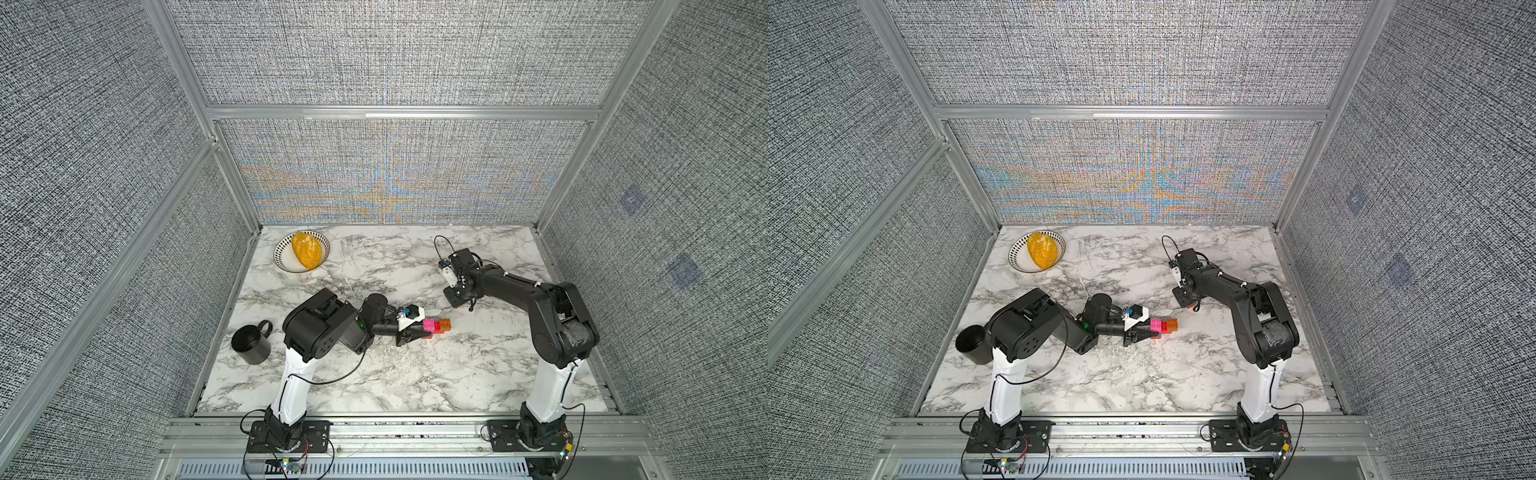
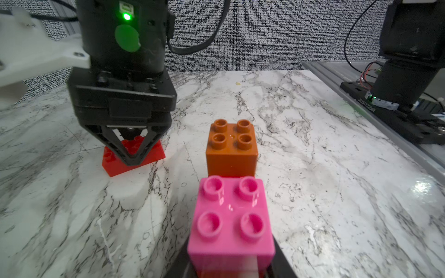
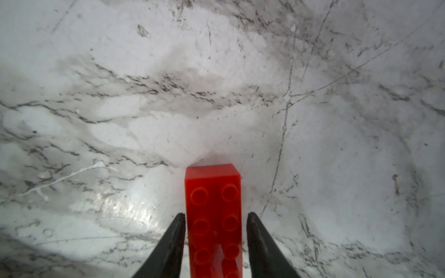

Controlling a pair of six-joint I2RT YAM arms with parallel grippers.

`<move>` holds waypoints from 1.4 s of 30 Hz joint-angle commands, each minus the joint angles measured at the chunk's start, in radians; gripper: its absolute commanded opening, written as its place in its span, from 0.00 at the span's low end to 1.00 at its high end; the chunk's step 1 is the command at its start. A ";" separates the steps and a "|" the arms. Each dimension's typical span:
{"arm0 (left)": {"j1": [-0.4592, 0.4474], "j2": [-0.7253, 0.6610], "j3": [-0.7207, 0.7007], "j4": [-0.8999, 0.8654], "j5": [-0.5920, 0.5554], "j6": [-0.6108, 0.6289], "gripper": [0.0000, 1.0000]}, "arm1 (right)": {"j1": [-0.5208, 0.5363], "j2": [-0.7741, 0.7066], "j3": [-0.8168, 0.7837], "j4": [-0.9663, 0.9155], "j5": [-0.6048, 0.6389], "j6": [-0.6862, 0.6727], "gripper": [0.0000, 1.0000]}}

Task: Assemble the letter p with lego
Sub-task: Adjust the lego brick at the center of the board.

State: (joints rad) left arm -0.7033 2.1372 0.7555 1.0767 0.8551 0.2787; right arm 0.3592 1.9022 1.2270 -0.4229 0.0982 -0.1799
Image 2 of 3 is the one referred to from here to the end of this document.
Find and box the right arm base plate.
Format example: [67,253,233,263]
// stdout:
[340,82,445,145]

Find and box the pink small lego brick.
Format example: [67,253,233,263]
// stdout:
[187,176,276,272]

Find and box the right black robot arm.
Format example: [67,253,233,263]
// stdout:
[67,1,177,166]

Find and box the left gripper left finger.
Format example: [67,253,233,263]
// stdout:
[164,239,195,278]

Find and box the orange small lego brick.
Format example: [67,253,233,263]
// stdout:
[206,119,258,177]

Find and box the aluminium front rail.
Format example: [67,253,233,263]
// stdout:
[302,61,445,184]

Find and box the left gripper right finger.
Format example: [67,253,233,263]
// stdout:
[265,238,298,278]

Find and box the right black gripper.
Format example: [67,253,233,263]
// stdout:
[67,68,177,166]

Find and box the red long lego brick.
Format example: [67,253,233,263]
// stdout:
[101,134,166,178]

